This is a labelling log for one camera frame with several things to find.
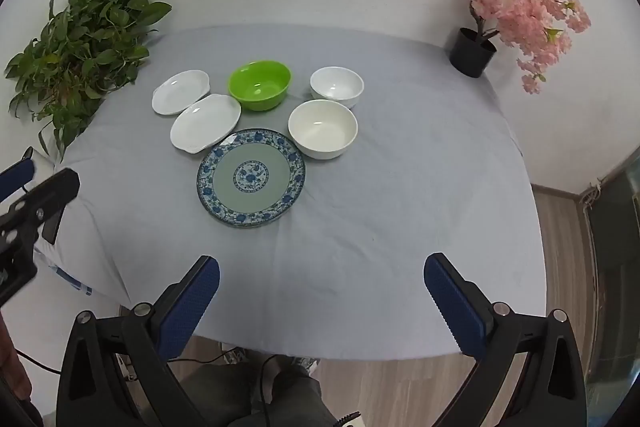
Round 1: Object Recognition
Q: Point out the white oval dish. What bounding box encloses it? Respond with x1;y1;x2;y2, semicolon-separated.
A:
152;69;210;116
170;94;241;154

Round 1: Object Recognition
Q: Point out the black cable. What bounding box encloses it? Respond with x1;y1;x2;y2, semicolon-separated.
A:
14;345;292;427

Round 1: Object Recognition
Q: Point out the blue patterned round plate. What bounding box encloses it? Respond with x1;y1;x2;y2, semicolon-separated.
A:
196;128;306;228

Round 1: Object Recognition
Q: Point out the grey tablecloth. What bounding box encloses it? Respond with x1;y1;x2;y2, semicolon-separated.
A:
39;25;546;360

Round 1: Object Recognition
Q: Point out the black flower pot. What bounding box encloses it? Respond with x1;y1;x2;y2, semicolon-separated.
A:
449;28;497;78

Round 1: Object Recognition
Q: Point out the green leafy potted plant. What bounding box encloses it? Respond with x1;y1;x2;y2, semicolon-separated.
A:
6;0;172;156

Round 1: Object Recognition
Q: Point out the cream white bowl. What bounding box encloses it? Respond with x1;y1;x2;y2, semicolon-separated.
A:
288;100;359;160

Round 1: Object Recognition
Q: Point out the green plastic bowl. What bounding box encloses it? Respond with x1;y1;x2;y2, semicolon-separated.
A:
228;61;292;112

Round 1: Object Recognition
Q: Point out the person left hand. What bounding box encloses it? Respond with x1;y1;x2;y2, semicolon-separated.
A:
0;315;32;400

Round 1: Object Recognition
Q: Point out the pink blossom artificial tree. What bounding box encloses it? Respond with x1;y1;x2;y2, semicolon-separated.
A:
469;0;591;94

